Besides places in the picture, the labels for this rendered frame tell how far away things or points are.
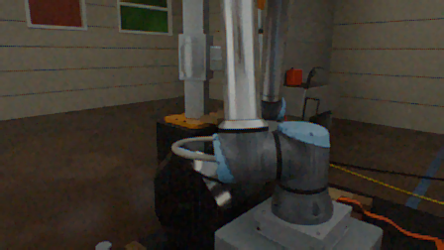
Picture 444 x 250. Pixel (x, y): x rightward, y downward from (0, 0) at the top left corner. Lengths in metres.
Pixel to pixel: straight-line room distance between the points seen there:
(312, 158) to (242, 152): 0.20
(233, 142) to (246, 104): 0.11
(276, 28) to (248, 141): 0.40
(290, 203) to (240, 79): 0.39
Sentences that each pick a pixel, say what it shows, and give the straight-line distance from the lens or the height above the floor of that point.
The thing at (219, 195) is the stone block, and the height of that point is 0.60.
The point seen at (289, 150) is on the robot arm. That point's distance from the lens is 0.84.
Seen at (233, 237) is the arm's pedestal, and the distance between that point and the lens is 0.98.
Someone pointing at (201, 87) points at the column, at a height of 1.08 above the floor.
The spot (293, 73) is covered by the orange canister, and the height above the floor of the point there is 1.06.
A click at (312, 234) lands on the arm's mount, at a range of 0.89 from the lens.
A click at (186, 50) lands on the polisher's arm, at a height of 1.42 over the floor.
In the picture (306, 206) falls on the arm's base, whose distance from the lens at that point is 0.91.
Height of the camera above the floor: 1.40
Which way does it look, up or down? 14 degrees down
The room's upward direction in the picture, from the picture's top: straight up
